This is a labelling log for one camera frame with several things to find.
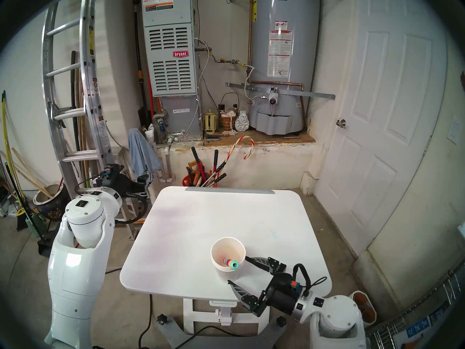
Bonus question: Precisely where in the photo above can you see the orange plastic bucket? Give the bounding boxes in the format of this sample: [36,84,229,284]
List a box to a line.
[182,174,218,188]

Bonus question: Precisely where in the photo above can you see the wooden platform board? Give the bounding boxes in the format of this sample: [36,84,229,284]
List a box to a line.
[203,128,316,146]

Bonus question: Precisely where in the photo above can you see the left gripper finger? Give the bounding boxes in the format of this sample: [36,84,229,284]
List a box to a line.
[137,172,153,194]

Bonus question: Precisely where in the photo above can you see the yellow handled broom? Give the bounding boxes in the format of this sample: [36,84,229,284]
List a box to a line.
[1,90,29,230]

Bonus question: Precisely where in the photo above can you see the dark ceramic pot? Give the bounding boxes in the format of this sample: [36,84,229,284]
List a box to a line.
[33,183,69,221]

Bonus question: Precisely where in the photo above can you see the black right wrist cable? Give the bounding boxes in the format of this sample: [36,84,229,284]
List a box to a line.
[294,264,328,298]

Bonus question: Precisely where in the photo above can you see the cream yellow jug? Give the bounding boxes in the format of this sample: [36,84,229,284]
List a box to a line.
[203,109,217,135]

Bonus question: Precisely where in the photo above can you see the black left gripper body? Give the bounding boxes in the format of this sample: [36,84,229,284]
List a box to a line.
[98,164,147,200]

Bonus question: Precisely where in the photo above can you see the orange handled hand saw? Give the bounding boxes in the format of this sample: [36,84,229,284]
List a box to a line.
[187,162,204,187]

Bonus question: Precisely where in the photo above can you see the grey water heater tank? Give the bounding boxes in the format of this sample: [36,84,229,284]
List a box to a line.
[248,0,321,135]

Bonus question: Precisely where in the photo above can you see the chrome wire shelf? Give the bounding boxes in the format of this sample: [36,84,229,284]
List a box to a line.
[363,257,465,349]

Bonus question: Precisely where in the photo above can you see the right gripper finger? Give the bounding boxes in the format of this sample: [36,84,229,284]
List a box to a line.
[245,257,287,276]
[228,280,266,316]

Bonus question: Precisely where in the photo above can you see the silver flexible metal conduit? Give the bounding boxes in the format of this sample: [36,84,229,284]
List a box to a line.
[174,39,211,140]

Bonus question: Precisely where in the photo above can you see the white PVC drain pipe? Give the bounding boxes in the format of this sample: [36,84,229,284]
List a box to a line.
[161,145,175,182]

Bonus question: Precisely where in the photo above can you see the pale green plastic tool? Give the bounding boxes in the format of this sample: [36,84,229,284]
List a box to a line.
[25,211,48,240]

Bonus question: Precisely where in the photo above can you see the white corrugated hose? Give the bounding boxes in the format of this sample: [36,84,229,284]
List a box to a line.
[243,64,269,101]

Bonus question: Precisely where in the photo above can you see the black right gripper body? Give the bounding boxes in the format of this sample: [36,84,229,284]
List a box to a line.
[254,273,304,316]

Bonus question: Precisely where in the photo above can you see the gas pipe with yellow valves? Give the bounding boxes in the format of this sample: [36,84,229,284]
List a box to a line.
[213,56,251,67]

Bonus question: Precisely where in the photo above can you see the white panel door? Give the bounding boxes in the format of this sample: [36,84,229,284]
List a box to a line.
[314,0,449,258]

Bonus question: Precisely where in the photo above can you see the wooden long tool handle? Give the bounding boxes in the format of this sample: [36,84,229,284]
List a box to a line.
[78,63,90,187]

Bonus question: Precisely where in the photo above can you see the black long tool pole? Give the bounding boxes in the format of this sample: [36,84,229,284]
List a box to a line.
[70,50,81,154]

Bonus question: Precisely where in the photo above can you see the grey drain pipe trap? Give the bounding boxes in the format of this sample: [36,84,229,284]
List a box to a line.
[153,110,169,143]

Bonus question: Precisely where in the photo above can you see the wicker basket with handle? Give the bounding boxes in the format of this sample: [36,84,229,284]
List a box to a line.
[220,93,238,131]

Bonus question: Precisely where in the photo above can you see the silver shears with black grips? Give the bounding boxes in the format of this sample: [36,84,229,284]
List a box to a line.
[202,162,227,188]

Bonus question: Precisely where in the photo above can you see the black shovel with orange band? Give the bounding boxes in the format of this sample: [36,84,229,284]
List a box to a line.
[134,3,151,127]

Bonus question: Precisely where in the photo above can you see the blue cloth towel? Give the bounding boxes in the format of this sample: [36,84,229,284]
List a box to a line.
[128,128,162,183]

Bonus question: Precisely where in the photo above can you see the grey Bryant furnace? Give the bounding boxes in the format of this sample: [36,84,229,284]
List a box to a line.
[141,0,203,141]

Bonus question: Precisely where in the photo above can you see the white paper cup stack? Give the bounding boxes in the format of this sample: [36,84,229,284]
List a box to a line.
[211,237,246,281]

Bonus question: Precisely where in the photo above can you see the aluminium extension ladder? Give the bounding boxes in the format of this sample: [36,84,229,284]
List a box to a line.
[41,0,117,207]

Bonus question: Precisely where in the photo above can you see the red lopper with black grips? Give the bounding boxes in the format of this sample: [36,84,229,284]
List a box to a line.
[191,147,219,187]

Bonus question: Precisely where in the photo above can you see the white two-hole container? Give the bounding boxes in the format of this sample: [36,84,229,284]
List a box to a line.
[349,290,377,325]

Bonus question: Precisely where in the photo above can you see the black dustpan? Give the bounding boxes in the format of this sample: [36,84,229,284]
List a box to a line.
[37,238,54,258]

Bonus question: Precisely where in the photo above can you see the white table pedestal base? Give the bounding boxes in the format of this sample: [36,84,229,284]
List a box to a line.
[158,297,287,349]

